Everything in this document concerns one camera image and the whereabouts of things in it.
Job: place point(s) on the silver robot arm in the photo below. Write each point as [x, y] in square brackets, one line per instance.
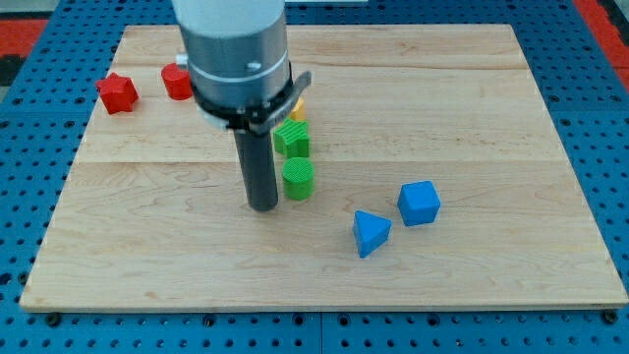
[237, 57]

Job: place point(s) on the green cylinder block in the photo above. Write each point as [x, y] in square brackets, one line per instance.
[298, 175]

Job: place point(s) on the wooden board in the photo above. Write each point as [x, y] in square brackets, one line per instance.
[153, 217]

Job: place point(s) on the yellow block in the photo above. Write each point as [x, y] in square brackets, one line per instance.
[298, 113]

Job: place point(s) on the blue triangle block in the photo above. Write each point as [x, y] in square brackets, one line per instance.
[370, 231]

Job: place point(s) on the red star block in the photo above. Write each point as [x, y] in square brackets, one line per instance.
[117, 93]

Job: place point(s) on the black clamp bracket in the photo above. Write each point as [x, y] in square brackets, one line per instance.
[275, 110]

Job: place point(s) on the blue cube block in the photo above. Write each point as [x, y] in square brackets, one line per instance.
[418, 203]

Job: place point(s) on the green star block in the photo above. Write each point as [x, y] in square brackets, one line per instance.
[292, 139]

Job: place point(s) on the red cylinder block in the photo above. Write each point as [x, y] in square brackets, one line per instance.
[177, 82]

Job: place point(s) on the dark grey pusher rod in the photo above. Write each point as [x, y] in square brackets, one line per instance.
[258, 170]

